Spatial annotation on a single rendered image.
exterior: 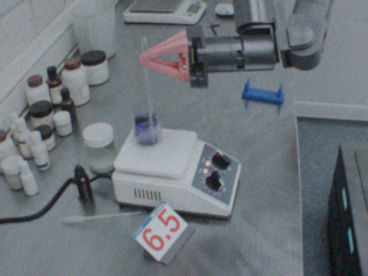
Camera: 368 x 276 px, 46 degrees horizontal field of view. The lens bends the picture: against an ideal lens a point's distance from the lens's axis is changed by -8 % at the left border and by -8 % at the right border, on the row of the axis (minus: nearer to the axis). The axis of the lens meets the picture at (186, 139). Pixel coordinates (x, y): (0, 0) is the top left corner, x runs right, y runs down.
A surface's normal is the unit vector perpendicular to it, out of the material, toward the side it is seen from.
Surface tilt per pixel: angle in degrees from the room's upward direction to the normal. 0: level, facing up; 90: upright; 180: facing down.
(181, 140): 0
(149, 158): 0
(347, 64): 90
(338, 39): 90
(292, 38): 44
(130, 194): 90
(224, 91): 0
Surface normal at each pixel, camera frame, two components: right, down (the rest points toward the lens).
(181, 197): -0.22, 0.58
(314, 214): -0.04, -0.81
